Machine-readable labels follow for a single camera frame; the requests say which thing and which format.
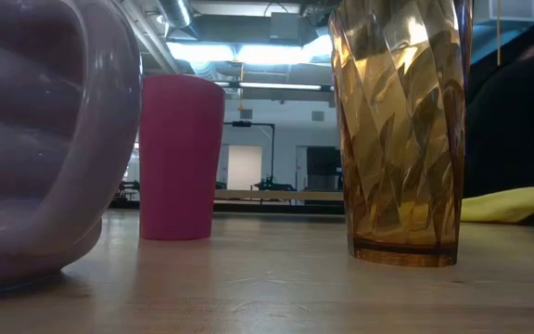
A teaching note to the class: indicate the red plastic cup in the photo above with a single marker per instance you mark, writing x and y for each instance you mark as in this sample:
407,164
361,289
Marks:
179,162

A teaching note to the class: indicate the purple ribbed ceramic mug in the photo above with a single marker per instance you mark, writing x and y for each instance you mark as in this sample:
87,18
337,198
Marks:
16,232

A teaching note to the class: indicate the long ceiling light tube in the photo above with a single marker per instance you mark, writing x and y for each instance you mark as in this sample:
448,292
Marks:
281,86

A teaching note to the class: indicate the grey wall vent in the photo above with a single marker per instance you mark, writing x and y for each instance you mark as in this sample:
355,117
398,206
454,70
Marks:
246,114
318,116

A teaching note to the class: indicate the amber faceted plastic tumbler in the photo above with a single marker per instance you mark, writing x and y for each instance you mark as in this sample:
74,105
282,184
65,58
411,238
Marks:
401,162

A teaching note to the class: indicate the yellow cloth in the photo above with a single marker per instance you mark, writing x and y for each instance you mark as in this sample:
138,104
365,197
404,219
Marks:
512,204

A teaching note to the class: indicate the background black robot arm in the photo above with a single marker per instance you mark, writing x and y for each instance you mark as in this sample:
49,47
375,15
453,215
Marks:
274,186

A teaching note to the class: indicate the bright ceiling light panel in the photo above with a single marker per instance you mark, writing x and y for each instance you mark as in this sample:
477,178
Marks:
267,55

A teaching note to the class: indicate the black background stand frame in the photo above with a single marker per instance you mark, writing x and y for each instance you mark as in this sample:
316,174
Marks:
241,124

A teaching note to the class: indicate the background wooden table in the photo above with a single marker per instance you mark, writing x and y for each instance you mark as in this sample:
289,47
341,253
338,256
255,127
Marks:
276,195

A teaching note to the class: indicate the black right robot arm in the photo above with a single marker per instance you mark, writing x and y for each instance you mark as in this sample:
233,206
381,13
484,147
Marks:
512,130

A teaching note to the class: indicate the black background cabinet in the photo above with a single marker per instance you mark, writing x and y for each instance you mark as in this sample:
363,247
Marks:
322,162

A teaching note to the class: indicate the grey ceiling box unit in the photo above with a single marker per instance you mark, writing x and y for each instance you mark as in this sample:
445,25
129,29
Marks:
287,28

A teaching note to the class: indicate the white door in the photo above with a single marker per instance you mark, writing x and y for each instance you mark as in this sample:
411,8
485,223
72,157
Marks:
245,167

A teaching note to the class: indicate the silver ceiling duct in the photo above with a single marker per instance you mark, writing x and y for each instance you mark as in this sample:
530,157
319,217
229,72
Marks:
176,11

